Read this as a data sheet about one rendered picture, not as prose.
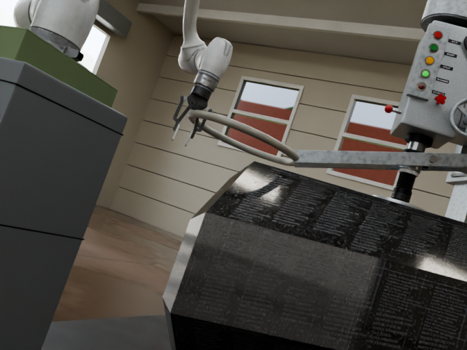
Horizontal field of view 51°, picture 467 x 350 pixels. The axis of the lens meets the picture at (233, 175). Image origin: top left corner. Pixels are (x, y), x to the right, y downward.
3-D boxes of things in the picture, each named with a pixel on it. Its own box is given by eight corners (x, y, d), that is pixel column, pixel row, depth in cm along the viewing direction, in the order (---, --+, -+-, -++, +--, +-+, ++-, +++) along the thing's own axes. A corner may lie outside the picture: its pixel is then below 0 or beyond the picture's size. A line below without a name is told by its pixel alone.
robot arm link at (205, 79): (220, 78, 189) (215, 92, 188) (218, 82, 198) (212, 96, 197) (199, 67, 188) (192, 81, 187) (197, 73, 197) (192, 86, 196)
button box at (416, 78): (427, 102, 180) (449, 31, 182) (429, 100, 177) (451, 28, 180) (405, 96, 181) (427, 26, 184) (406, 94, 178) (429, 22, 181)
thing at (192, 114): (299, 173, 217) (301, 167, 217) (299, 154, 168) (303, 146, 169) (199, 133, 225) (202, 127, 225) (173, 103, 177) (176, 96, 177)
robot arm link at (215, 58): (226, 82, 192) (208, 81, 202) (242, 46, 193) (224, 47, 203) (206, 69, 185) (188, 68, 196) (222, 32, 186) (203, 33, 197)
